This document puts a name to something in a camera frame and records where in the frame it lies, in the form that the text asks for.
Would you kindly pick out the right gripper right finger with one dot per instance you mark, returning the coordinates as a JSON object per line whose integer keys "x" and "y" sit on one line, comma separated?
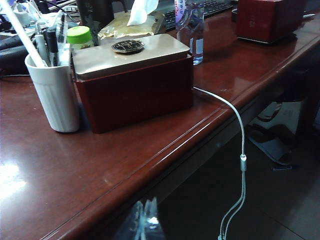
{"x": 155, "y": 227}

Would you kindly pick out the long white pen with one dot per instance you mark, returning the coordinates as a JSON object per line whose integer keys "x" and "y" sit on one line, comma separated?
{"x": 22, "y": 35}

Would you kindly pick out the black keyboard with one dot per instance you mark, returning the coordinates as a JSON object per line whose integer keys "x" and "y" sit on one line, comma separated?
{"x": 215, "y": 6}

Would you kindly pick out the dark red box gold lid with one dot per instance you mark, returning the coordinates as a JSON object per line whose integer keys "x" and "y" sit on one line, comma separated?
{"x": 137, "y": 100}

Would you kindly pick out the clear plastic water bottle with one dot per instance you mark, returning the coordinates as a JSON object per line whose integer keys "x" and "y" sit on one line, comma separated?
{"x": 190, "y": 37}

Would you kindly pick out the black headphones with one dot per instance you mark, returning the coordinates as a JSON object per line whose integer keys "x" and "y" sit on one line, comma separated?
{"x": 12, "y": 60}

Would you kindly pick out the grey slipper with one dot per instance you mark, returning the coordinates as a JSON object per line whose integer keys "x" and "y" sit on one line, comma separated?
{"x": 275, "y": 150}

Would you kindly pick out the silver pen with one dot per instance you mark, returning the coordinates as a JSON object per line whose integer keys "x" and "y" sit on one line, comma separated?
{"x": 308, "y": 16}

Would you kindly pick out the red lacquer box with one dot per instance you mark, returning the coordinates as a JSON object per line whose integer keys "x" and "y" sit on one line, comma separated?
{"x": 265, "y": 22}

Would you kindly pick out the blue pen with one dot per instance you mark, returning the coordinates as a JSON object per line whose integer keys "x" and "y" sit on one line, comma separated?
{"x": 282, "y": 168}

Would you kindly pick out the dark mug steel rim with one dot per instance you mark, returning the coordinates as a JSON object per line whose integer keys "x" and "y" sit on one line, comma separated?
{"x": 95, "y": 15}

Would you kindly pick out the white paper bag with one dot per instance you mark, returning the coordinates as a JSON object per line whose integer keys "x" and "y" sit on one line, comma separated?
{"x": 287, "y": 115}

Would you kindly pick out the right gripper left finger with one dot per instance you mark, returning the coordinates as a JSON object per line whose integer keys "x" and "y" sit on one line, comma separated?
{"x": 136, "y": 227}

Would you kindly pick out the green lid glass jar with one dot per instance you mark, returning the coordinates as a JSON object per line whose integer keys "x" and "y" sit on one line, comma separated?
{"x": 78, "y": 35}

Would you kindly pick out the white ribbed pen holder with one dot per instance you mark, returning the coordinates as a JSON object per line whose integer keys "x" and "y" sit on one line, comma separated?
{"x": 57, "y": 100}

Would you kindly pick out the black pen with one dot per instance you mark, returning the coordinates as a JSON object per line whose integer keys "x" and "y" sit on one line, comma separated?
{"x": 53, "y": 50}

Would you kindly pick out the gold tissue pack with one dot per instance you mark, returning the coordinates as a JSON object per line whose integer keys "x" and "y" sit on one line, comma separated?
{"x": 120, "y": 27}

